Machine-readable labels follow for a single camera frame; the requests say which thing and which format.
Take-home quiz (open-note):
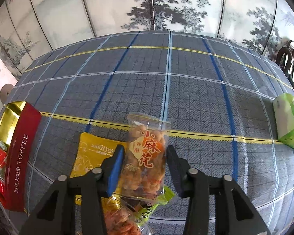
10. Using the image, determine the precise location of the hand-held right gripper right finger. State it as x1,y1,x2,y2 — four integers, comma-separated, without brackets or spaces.
166,145,271,235

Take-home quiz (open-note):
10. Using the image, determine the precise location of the green tissue pack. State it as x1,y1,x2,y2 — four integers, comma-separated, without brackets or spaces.
273,93,294,152

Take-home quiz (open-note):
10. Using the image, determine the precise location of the ink landscape folding screen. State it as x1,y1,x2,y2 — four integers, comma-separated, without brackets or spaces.
0,0,294,80

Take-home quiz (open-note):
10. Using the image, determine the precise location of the red tin box gold inside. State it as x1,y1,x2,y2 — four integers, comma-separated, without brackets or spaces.
0,101,42,212

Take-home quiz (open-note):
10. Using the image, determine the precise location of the green snack packet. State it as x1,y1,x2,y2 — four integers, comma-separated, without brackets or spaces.
132,185,175,228

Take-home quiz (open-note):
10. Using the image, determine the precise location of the clear fried twist snack packet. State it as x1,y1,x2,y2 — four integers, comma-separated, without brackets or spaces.
127,113,172,200

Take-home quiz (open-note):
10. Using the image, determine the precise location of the yellow snack packet figure print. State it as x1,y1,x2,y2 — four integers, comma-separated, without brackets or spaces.
70,132,128,206

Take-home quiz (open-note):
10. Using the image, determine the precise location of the grey plaid tablecloth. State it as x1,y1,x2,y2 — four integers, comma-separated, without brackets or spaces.
0,31,294,235

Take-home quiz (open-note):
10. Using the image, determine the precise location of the round stone millstone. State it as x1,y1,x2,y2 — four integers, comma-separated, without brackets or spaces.
0,84,13,101

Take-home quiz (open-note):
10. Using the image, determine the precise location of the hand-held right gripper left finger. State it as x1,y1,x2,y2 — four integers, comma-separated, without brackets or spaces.
19,144,125,235

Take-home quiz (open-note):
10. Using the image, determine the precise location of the orange shrimp snack packet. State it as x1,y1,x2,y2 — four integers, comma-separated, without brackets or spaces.
103,193,150,235

